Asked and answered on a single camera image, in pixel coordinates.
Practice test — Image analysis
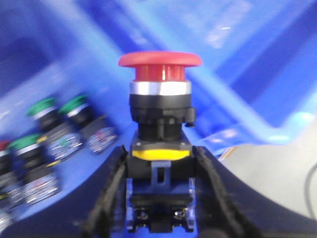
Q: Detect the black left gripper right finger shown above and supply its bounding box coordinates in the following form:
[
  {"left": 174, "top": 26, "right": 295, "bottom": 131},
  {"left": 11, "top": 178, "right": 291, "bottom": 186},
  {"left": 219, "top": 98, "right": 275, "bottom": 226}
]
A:
[{"left": 193, "top": 146, "right": 317, "bottom": 238}]

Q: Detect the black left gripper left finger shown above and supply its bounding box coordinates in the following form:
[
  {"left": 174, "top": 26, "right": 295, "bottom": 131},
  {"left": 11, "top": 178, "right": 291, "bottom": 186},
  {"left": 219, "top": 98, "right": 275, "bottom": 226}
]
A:
[{"left": 1, "top": 146, "right": 127, "bottom": 238}]

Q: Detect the red mushroom push button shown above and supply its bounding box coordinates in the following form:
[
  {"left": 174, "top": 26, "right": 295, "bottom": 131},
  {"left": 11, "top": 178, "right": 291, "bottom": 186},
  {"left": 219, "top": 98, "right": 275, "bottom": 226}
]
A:
[{"left": 118, "top": 51, "right": 202, "bottom": 233}]

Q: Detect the green push button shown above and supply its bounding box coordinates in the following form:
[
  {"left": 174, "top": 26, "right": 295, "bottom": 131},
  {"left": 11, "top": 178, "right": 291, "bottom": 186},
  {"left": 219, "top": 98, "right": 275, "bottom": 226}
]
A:
[
  {"left": 58, "top": 94, "right": 117, "bottom": 154},
  {"left": 8, "top": 133, "right": 60, "bottom": 205}
]

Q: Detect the blue source crate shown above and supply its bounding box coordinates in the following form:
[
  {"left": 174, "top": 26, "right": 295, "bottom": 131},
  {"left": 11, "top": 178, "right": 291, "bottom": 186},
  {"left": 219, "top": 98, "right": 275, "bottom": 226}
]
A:
[{"left": 0, "top": 0, "right": 317, "bottom": 224}]

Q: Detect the green push button switch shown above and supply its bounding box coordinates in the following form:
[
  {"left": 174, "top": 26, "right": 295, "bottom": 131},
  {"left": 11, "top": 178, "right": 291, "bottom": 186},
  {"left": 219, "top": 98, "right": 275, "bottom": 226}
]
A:
[{"left": 27, "top": 97, "right": 82, "bottom": 161}]

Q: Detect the grey cable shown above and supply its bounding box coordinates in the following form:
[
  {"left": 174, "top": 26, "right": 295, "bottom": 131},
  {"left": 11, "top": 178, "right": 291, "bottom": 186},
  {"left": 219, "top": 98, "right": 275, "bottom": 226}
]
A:
[{"left": 303, "top": 165, "right": 317, "bottom": 220}]

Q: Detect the red push button switch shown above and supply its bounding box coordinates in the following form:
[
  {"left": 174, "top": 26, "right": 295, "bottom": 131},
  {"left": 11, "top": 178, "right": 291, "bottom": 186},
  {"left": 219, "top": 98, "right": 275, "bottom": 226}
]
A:
[{"left": 0, "top": 140, "right": 23, "bottom": 228}]

